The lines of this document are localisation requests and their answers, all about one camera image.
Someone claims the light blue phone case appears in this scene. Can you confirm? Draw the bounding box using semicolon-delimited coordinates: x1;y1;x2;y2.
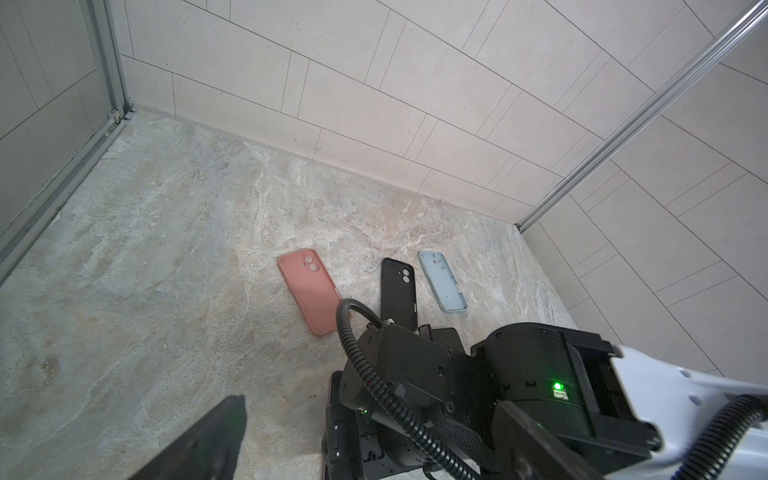
418;251;468;313

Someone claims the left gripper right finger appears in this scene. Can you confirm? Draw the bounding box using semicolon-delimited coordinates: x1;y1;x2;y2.
491;401;600;479

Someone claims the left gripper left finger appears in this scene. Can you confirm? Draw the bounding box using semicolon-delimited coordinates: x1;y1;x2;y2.
130;395;247;480

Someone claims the pink phone case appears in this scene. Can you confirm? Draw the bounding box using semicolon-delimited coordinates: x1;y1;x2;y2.
278;249;341;337

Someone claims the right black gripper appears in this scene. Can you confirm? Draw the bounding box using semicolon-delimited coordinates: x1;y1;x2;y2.
322;323;660;479

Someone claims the black phone case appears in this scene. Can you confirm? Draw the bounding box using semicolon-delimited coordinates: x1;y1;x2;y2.
380;257;418;332

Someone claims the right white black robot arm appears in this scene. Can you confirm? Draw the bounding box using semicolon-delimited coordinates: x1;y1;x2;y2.
348;323;767;479

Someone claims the right black corrugated cable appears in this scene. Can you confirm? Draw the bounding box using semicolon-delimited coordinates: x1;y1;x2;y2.
334;298;481;480

